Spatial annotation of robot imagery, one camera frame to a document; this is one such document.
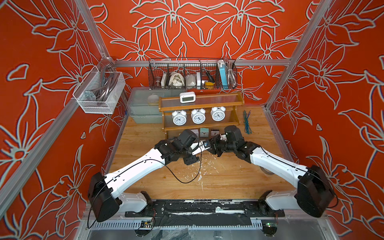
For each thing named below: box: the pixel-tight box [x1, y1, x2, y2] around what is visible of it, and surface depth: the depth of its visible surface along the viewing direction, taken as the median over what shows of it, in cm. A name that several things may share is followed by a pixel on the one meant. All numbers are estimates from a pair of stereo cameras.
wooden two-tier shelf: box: [158, 92, 245, 140], surface depth 88 cm
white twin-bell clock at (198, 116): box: [191, 108, 206, 124], surface depth 87 cm
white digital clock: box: [179, 91, 196, 104], surface depth 82 cm
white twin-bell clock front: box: [171, 110, 187, 126], surface depth 87 cm
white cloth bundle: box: [168, 71, 185, 89], surface depth 92 cm
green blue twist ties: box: [243, 110, 253, 135], surface depth 112 cm
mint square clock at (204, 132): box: [200, 128, 209, 138], surface depth 99 cm
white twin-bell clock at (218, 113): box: [210, 106, 226, 122], surface depth 89 cm
